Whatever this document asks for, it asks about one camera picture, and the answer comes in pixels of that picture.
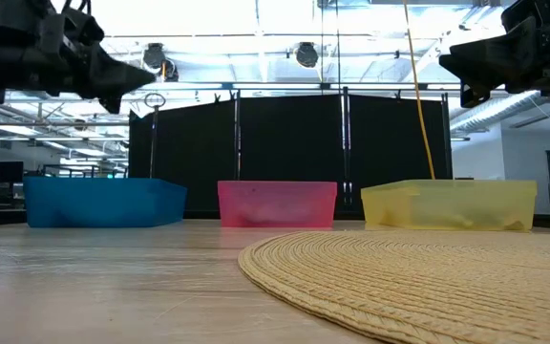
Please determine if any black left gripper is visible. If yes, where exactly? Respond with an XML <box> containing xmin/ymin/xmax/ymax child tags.
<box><xmin>0</xmin><ymin>11</ymin><xmax>158</xmax><ymax>115</ymax></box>

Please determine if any black ceiling lamp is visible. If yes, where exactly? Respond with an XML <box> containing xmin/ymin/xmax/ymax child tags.
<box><xmin>141</xmin><ymin>41</ymin><xmax>180</xmax><ymax>83</ymax></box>
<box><xmin>294</xmin><ymin>41</ymin><xmax>320</xmax><ymax>70</ymax></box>

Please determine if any blue plastic bin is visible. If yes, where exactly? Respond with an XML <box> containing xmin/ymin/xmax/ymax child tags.
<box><xmin>22</xmin><ymin>176</ymin><xmax>189</xmax><ymax>229</ymax></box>

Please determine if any dark computer monitor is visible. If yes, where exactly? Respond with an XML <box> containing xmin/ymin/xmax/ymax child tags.
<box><xmin>0</xmin><ymin>160</ymin><xmax>25</xmax><ymax>184</ymax></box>

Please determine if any yellow plastic bin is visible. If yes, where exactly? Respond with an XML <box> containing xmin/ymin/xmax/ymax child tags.
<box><xmin>360</xmin><ymin>178</ymin><xmax>539</xmax><ymax>233</ymax></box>

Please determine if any black partition panel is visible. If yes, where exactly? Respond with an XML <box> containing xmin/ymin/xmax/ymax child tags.
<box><xmin>128</xmin><ymin>88</ymin><xmax>454</xmax><ymax>215</ymax></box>

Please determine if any pink plastic bin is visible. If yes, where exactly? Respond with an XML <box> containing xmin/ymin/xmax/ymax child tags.
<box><xmin>216</xmin><ymin>180</ymin><xmax>339</xmax><ymax>229</ymax></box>

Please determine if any round woven straw placemat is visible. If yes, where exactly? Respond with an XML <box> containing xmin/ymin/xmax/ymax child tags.
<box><xmin>237</xmin><ymin>229</ymin><xmax>550</xmax><ymax>344</ymax></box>

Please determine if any ring topped metal stand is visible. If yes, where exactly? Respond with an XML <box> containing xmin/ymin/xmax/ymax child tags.
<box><xmin>142</xmin><ymin>91</ymin><xmax>167</xmax><ymax>180</ymax></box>

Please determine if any yellow hanging cable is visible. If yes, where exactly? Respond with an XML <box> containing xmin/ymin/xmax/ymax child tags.
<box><xmin>401</xmin><ymin>0</ymin><xmax>437</xmax><ymax>181</ymax></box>

